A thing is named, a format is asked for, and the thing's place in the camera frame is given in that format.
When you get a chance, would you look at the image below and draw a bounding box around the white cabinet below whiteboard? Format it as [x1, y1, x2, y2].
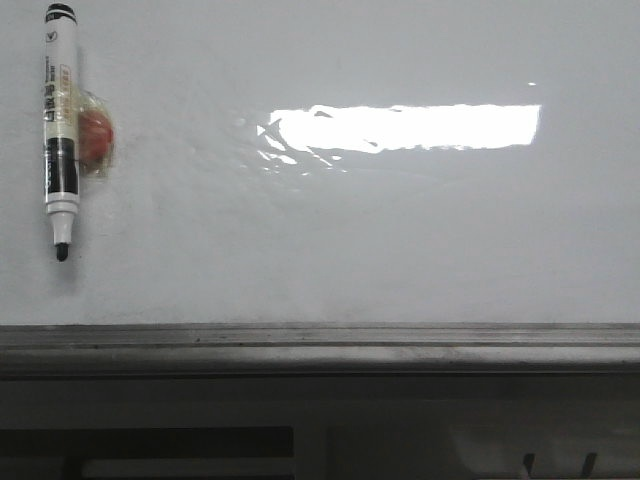
[1, 374, 639, 479]

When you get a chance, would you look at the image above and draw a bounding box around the grey aluminium whiteboard tray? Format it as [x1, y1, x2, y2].
[1, 323, 639, 378]

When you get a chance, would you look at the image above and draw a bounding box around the white black whiteboard marker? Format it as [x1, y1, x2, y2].
[43, 2, 80, 262]

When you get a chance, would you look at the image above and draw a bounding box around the white whiteboard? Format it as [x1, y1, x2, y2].
[1, 1, 639, 325]

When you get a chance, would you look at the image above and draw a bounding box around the red magnet taped to marker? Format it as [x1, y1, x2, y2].
[77, 90, 116, 178]

